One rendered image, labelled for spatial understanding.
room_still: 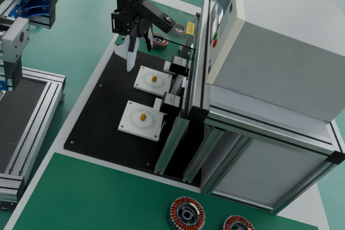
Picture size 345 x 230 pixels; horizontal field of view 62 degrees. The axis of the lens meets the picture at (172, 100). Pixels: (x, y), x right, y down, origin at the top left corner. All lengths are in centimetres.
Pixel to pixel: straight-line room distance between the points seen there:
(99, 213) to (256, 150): 48
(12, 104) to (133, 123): 98
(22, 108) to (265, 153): 141
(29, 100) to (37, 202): 106
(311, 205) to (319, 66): 61
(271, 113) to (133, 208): 49
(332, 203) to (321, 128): 166
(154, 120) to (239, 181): 38
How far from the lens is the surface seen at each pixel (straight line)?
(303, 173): 96
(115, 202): 93
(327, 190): 258
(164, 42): 153
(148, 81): 125
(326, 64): 81
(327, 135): 90
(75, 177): 96
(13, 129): 177
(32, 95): 194
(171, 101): 99
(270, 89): 83
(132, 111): 111
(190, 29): 113
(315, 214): 125
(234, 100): 80
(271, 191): 103
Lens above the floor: 158
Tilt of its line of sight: 41 degrees down
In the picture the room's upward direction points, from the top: 23 degrees clockwise
